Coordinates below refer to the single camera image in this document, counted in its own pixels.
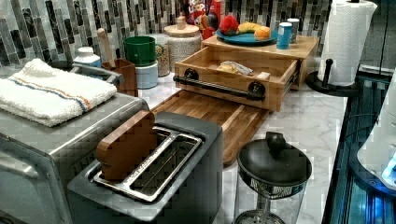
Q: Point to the wooden toy toast slice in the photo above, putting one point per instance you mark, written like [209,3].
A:
[125,148]

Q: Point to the red cereal box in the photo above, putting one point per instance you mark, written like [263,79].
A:
[205,14]

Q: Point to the clear jar with cereal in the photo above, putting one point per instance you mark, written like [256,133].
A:
[162,54]

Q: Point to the wooden spoon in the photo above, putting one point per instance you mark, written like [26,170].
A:
[102,35]

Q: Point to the white striped towel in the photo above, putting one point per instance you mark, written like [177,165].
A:
[51,96]

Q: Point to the black paper towel holder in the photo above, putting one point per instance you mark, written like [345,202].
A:
[323,86]

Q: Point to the wooden drawer cabinet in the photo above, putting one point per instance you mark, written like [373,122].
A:
[304,51]

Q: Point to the green mug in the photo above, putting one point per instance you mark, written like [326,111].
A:
[140,50]

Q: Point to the brown wooden utensil box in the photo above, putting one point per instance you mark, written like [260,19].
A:
[129,83]

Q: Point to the blue shaker with white lid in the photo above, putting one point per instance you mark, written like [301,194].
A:
[283,36]

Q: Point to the wooden drawer with black handle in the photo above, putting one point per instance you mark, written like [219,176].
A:
[265,87]

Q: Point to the blue plate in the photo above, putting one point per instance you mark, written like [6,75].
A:
[247,39]

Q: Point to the orange toy fruit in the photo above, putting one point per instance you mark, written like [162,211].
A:
[262,33]

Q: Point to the glass french press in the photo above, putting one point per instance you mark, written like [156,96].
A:
[271,180]

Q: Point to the glass jar with wooden lid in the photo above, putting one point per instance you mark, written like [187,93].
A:
[183,40]

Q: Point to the yellow toy banana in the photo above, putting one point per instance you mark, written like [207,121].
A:
[248,27]

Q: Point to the packet inside drawer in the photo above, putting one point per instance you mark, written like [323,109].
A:
[233,67]

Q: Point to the red toy apple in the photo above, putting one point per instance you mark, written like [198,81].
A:
[229,25]

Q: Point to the grey two-slot toaster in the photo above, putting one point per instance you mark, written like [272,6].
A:
[178,183]

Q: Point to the white paper towel roll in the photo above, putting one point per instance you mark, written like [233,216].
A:
[344,40]

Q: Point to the silver toaster oven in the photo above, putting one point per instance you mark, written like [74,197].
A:
[38,162]

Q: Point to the grey shaker with white lid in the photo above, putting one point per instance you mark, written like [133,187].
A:
[294,29]

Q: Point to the white bottle with lid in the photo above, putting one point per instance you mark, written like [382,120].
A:
[88,57]

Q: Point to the wooden cutting board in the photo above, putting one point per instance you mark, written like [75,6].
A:
[239,122]

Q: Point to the white ceramic cup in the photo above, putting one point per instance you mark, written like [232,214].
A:
[146,76]

